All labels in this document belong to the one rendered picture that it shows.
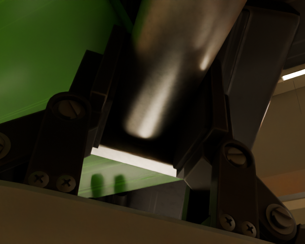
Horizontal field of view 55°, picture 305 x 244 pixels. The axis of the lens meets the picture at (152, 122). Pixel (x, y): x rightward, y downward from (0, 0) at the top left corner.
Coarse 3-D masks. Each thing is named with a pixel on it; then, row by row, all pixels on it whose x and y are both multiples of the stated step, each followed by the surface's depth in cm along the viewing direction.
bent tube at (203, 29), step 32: (160, 0) 8; (192, 0) 8; (224, 0) 8; (160, 32) 9; (192, 32) 8; (224, 32) 9; (128, 64) 10; (160, 64) 9; (192, 64) 9; (128, 96) 11; (160, 96) 10; (192, 96) 11; (128, 128) 11; (160, 128) 11; (128, 160) 12; (160, 160) 12
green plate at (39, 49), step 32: (0, 0) 12; (32, 0) 12; (64, 0) 12; (96, 0) 12; (0, 32) 13; (32, 32) 13; (64, 32) 13; (96, 32) 12; (128, 32) 12; (0, 64) 14; (32, 64) 14; (64, 64) 14; (0, 96) 15; (32, 96) 15; (96, 160) 19; (96, 192) 21
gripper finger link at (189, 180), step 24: (216, 72) 11; (216, 96) 10; (192, 120) 11; (216, 120) 9; (192, 144) 10; (216, 144) 10; (192, 168) 10; (264, 192) 9; (264, 216) 9; (288, 216) 9; (288, 240) 8
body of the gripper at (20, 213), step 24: (0, 192) 6; (24, 192) 6; (48, 192) 6; (0, 216) 5; (24, 216) 5; (48, 216) 5; (72, 216) 6; (96, 216) 6; (120, 216) 6; (144, 216) 6; (0, 240) 5; (24, 240) 5; (48, 240) 5; (72, 240) 5; (96, 240) 5; (120, 240) 6; (144, 240) 6; (168, 240) 6; (192, 240) 6; (216, 240) 6; (240, 240) 6
